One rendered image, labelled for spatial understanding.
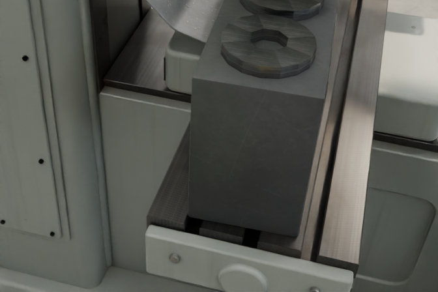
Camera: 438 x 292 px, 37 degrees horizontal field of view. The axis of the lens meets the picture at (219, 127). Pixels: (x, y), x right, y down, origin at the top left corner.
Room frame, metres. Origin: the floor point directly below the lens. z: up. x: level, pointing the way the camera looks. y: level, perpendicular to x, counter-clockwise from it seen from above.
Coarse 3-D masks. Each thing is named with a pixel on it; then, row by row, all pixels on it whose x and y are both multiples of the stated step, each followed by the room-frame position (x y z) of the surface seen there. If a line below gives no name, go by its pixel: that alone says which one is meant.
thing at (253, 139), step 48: (240, 0) 0.60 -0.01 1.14; (288, 0) 0.59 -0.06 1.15; (336, 0) 0.62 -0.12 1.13; (240, 48) 0.50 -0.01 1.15; (288, 48) 0.50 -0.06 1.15; (192, 96) 0.47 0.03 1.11; (240, 96) 0.46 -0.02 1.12; (288, 96) 0.45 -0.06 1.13; (192, 144) 0.46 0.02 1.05; (240, 144) 0.46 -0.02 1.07; (288, 144) 0.45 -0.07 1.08; (192, 192) 0.46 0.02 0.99; (240, 192) 0.46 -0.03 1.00; (288, 192) 0.45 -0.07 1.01
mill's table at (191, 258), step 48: (384, 0) 0.97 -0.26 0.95; (336, 48) 0.82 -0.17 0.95; (336, 96) 0.73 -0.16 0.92; (336, 144) 0.61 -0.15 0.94; (336, 192) 0.52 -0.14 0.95; (192, 240) 0.44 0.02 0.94; (240, 240) 0.44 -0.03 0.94; (288, 240) 0.44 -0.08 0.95; (336, 240) 0.45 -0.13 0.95; (240, 288) 0.42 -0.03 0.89; (288, 288) 0.42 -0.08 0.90; (336, 288) 0.41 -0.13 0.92
